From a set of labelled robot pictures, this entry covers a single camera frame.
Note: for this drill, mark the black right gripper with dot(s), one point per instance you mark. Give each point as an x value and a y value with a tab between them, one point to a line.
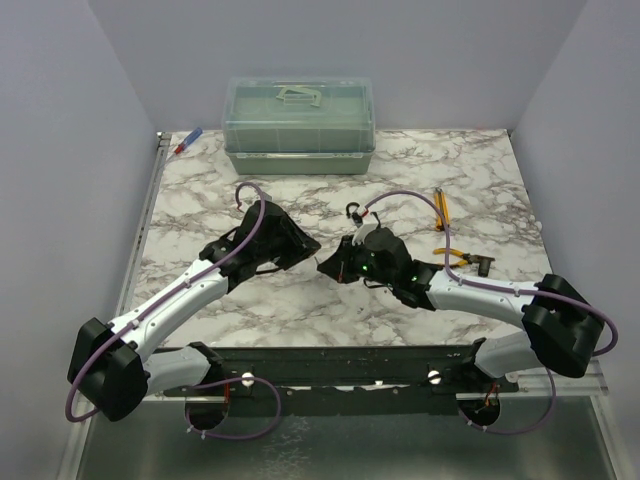
339	265

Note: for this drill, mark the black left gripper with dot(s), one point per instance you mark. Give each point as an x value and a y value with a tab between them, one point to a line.
300	244

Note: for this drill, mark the black Kaijing padlock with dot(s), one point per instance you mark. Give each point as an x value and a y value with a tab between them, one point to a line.
352	212

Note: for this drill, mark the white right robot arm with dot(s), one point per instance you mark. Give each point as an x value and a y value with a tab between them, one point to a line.
555	329

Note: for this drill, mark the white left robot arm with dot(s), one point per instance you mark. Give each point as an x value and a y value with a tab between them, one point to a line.
115	364

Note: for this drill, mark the green transparent toolbox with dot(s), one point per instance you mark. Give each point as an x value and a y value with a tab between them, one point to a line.
299	126

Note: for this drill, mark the yellow utility knife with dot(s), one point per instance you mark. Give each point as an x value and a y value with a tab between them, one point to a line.
440	201

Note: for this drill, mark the yellow black pliers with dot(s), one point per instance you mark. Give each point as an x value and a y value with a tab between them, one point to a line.
457	258

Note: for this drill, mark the red blue screwdriver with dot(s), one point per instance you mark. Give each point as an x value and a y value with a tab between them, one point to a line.
187	141

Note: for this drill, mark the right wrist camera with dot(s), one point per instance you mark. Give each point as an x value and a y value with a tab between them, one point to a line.
364	226

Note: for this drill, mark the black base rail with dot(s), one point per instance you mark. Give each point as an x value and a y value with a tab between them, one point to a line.
330	381

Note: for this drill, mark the black T-handle socket wrench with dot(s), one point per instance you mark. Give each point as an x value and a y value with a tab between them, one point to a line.
483	264

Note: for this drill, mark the aluminium frame rail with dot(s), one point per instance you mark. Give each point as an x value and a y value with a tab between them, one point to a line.
73	452

